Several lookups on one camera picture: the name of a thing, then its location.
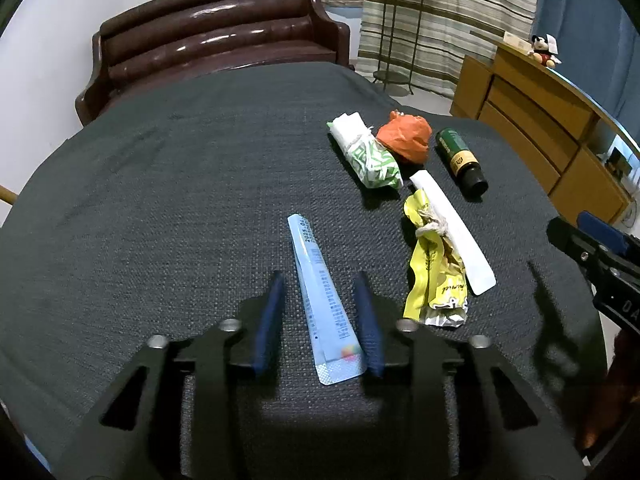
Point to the yellow knotted wrapper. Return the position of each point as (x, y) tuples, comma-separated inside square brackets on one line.
[(430, 270)]

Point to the light blue stick packet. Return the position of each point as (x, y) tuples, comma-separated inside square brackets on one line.
[(320, 300)]

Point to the dark green small bottle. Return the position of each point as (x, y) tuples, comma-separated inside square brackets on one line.
[(457, 157)]

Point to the person's right hand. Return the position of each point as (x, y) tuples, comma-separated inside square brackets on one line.
[(607, 390)]

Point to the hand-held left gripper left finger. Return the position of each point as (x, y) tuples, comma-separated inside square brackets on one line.
[(267, 325)]

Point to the brown leather sofa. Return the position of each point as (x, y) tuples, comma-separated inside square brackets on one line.
[(210, 25)]

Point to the metal plant stand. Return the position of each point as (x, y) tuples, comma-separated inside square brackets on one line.
[(392, 77)]

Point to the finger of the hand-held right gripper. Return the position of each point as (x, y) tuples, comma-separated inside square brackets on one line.
[(602, 232), (567, 237)]

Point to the wooden chair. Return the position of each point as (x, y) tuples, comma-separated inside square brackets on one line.
[(6, 193)]

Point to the mouse plush toy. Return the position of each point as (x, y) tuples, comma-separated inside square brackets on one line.
[(542, 52)]

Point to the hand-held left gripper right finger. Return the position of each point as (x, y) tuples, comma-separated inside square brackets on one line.
[(370, 330)]

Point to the white and green wrapper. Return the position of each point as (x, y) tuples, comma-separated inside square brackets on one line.
[(370, 160)]

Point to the blue curtain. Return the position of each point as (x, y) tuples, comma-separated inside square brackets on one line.
[(585, 10)]

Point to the small beige box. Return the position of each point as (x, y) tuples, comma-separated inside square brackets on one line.
[(515, 40)]

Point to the plain white stick packet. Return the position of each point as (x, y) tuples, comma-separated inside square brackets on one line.
[(470, 255)]

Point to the striped curtain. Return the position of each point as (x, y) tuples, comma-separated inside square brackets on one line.
[(475, 10)]

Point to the wooden cabinet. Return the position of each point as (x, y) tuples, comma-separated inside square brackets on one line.
[(525, 105)]

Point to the orange plastic bag ball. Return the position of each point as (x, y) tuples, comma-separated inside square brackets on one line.
[(405, 135)]

